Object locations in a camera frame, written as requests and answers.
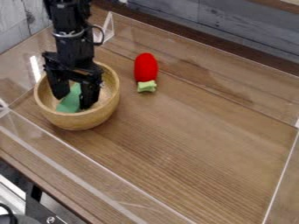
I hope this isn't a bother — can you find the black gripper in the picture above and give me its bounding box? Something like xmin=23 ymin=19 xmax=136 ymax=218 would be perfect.
xmin=41 ymin=32 xmax=103 ymax=109

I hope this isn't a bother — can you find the green rectangular block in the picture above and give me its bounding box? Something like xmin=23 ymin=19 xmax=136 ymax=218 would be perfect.
xmin=56 ymin=83 xmax=80 ymax=113

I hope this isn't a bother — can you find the light wooden bowl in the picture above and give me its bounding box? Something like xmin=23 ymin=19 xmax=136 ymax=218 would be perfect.
xmin=33 ymin=61 xmax=120 ymax=130

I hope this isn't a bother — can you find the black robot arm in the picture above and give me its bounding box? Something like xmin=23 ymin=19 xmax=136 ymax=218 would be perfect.
xmin=41 ymin=0 xmax=104 ymax=109

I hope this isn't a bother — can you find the red plush strawberry toy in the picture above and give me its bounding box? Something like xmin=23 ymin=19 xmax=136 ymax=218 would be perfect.
xmin=135 ymin=52 xmax=159 ymax=93

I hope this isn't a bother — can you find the clear acrylic enclosure panel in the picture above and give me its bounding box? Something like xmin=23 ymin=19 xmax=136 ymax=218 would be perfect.
xmin=0 ymin=99 xmax=193 ymax=224

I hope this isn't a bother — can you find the black metal table bracket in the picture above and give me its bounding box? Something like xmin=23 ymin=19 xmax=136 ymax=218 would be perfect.
xmin=24 ymin=186 xmax=75 ymax=224

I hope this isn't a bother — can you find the black cable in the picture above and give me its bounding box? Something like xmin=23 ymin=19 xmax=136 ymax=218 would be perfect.
xmin=0 ymin=202 xmax=19 ymax=224

